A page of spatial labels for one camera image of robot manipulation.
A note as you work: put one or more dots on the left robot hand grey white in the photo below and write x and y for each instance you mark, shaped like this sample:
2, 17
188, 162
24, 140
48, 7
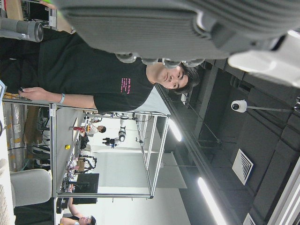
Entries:
152, 28

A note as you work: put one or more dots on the person in black t-shirt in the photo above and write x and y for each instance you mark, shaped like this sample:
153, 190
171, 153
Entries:
82, 70

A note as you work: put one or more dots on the long ceiling light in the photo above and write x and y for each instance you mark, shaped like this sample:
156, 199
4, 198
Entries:
211, 201
175, 130

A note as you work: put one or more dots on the white black background robot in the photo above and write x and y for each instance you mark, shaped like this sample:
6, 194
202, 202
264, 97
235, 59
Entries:
122, 134

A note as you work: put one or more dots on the light blue wristband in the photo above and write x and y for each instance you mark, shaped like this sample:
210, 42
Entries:
62, 99

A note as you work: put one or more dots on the person in white shirt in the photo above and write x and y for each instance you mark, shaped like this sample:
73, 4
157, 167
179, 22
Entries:
96, 129

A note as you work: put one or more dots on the grey cylinder black cap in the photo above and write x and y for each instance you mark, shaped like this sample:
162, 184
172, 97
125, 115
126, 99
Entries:
21, 29

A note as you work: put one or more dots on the grey workbench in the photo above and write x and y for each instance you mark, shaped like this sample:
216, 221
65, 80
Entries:
65, 131

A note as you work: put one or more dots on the small yellow object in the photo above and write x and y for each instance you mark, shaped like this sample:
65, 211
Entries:
67, 147

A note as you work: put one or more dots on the white square ceiling vent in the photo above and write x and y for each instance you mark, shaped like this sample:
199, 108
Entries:
242, 166

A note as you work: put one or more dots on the black monitor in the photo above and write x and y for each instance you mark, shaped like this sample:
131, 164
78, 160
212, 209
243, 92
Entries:
86, 185

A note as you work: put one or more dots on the white chair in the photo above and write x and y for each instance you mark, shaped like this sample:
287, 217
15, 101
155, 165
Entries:
32, 187

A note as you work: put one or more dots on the seated person with glasses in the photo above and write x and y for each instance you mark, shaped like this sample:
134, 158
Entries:
79, 218

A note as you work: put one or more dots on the white dome security camera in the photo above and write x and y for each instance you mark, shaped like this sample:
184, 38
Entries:
238, 106

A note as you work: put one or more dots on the aluminium frame cage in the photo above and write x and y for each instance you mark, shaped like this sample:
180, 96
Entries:
54, 152

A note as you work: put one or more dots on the silver foil duct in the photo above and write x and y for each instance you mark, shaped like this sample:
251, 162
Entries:
15, 131

